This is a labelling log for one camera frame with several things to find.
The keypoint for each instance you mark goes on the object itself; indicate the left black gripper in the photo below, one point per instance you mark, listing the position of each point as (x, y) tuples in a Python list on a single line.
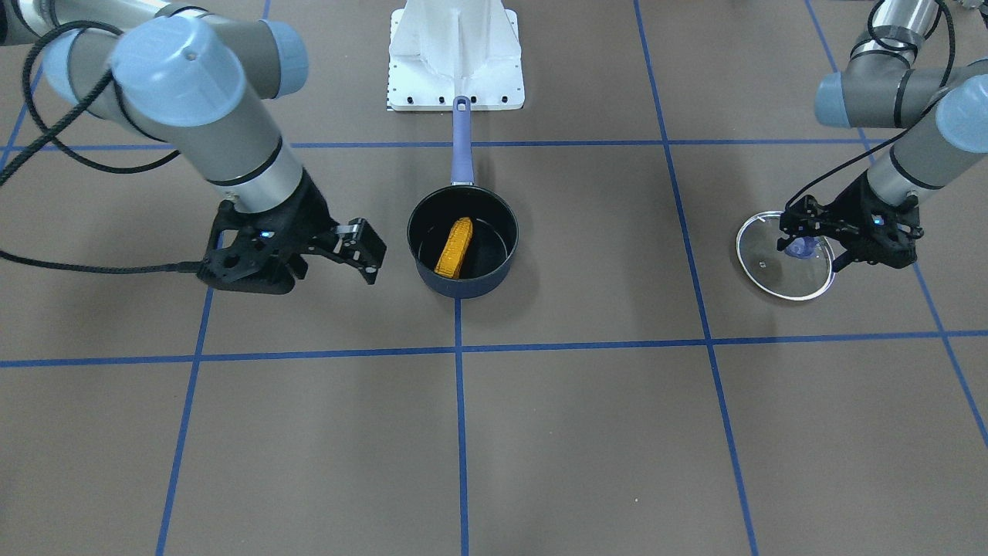
[(851, 205)]

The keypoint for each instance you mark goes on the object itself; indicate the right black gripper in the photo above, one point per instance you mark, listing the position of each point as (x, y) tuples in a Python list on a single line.
[(311, 214)]

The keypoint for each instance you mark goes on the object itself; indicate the glass pot lid blue knob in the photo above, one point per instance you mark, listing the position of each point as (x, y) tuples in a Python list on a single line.
[(799, 270)]

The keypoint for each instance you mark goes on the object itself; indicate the yellow toy corn cob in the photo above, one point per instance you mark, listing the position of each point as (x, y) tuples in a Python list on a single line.
[(454, 251)]

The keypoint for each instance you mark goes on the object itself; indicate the dark blue saucepan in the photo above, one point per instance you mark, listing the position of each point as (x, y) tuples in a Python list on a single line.
[(496, 231)]

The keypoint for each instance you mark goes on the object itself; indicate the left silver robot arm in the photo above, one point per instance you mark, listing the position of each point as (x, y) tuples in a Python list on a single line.
[(940, 115)]

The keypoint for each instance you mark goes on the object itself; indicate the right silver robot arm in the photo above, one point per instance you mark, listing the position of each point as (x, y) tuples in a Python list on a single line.
[(182, 75)]

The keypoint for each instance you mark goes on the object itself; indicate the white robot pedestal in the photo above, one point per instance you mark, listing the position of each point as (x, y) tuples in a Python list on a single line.
[(441, 50)]

